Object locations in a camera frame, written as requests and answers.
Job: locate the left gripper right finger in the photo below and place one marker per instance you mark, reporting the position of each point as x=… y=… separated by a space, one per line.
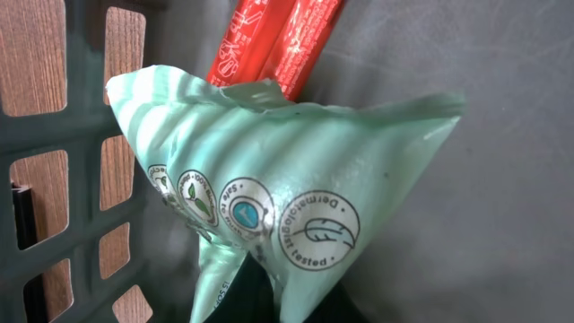
x=337 y=307

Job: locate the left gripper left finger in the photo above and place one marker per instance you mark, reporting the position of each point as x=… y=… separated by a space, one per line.
x=250 y=298

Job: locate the mint green wipes packet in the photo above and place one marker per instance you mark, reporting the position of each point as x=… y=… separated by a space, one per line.
x=299 y=187

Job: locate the red sachet pack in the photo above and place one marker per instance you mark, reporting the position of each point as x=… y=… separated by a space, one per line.
x=279 y=40

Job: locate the grey plastic mesh basket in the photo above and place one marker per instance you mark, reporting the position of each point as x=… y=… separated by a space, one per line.
x=486 y=235

